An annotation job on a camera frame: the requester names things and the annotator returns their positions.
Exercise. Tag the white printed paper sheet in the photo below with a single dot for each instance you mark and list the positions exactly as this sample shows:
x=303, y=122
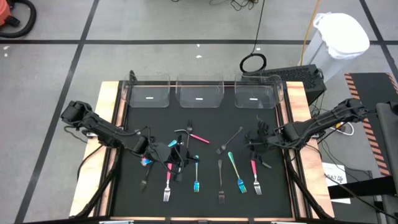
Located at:
x=334, y=169

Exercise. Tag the black perforated computer case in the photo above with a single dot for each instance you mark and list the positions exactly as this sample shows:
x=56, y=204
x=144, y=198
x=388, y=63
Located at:
x=298, y=77

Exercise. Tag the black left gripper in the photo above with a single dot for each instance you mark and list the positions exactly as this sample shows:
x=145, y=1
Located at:
x=157, y=152

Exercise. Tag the black metal support strut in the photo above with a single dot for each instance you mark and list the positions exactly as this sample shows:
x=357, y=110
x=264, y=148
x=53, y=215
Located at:
x=306, y=186
x=98, y=186

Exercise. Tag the dark grey cabinet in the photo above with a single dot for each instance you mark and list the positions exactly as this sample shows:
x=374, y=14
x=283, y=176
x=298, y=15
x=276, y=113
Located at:
x=388, y=140

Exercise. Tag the iridescent rainbow fork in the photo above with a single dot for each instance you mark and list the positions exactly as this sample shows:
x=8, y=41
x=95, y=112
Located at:
x=173, y=143
x=196, y=174
x=236, y=171

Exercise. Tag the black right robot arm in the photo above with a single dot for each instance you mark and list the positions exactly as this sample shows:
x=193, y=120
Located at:
x=311, y=127

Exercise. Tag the yellow power plug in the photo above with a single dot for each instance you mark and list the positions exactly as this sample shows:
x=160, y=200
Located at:
x=338, y=126

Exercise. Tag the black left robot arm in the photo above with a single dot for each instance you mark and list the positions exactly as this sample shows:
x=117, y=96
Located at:
x=102, y=130

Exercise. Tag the white-bagged trash can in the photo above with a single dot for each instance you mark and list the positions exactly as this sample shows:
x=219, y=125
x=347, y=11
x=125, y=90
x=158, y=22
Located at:
x=342, y=34

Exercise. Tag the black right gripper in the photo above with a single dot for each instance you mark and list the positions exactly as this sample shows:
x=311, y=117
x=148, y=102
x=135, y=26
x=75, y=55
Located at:
x=261, y=141

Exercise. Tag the orange vacuum cleaner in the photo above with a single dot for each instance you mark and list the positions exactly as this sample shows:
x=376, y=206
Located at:
x=3, y=14

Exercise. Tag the black table mat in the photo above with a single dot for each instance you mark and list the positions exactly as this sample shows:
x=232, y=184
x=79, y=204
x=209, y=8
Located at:
x=186, y=208

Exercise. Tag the black fork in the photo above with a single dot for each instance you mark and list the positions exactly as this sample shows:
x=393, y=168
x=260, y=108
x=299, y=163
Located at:
x=229, y=141
x=220, y=180
x=189, y=126
x=143, y=185

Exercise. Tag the clear plastic bin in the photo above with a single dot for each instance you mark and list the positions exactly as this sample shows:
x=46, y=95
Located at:
x=149, y=90
x=199, y=90
x=258, y=93

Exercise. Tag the black beam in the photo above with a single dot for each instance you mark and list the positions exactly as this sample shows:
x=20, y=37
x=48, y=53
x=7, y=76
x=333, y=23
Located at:
x=367, y=186

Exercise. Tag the black hazard-striped floor plate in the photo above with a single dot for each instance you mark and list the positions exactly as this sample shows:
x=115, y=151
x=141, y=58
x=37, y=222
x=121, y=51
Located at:
x=373, y=87

